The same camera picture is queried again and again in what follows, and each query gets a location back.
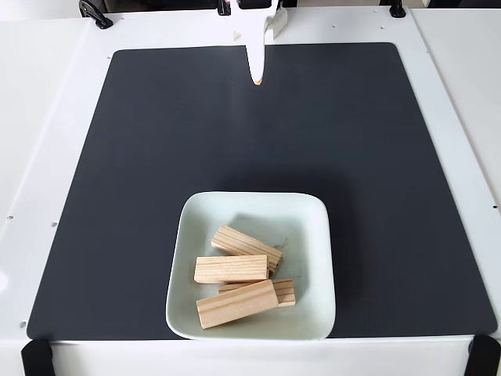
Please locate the grooved wooden block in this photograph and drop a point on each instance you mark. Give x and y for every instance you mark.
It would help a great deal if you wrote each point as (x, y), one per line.
(285, 291)
(235, 303)
(231, 268)
(250, 244)

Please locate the pale green square plate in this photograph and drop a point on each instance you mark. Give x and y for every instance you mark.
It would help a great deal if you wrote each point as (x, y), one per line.
(313, 235)

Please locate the black base clamp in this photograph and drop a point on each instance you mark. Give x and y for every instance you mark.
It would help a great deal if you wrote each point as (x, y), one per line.
(224, 7)

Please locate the black table clamp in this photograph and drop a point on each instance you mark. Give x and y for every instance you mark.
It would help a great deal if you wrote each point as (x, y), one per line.
(94, 11)
(397, 8)

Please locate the black rubber mat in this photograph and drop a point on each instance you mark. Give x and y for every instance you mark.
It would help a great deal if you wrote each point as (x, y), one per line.
(117, 196)

